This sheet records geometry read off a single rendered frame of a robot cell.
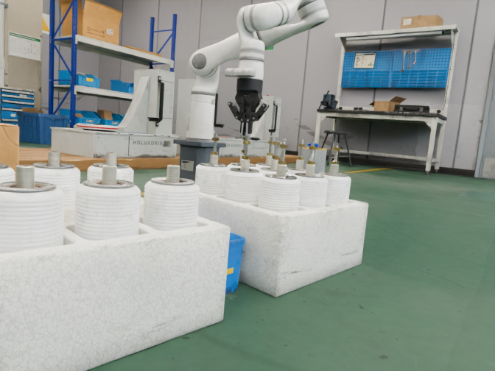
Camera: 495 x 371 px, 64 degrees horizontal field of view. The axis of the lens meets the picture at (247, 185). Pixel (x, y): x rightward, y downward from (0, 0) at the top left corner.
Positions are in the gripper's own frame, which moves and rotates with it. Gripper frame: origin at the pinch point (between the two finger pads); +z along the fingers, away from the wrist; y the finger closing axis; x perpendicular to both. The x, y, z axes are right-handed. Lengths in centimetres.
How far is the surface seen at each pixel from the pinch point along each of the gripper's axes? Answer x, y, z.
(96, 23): -306, 414, -131
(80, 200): 64, -8, 12
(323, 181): 8.4, -27.1, 11.2
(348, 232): -0.7, -32.9, 24.8
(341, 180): -1.4, -29.2, 11.5
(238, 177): 19.3, -9.2, 11.9
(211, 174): 15.8, 0.9, 12.4
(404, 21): -481, 31, -160
